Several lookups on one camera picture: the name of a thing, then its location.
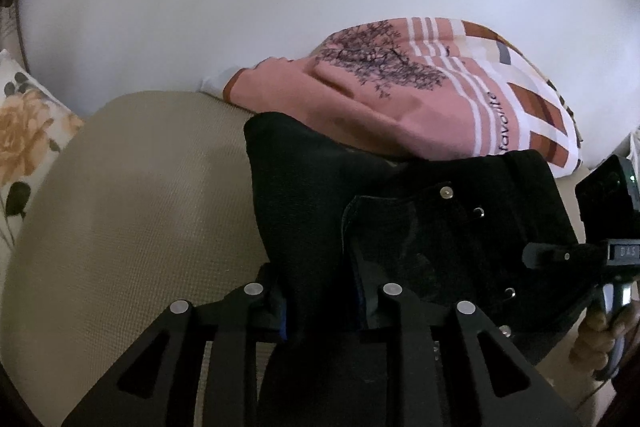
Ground black pants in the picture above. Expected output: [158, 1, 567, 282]
[243, 110, 584, 427]

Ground person right hand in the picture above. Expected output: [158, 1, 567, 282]
[568, 300, 639, 373]

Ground beige woven mattress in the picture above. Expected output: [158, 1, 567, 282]
[1, 93, 283, 426]

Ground white floral pillow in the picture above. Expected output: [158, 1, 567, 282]
[0, 50, 84, 275]

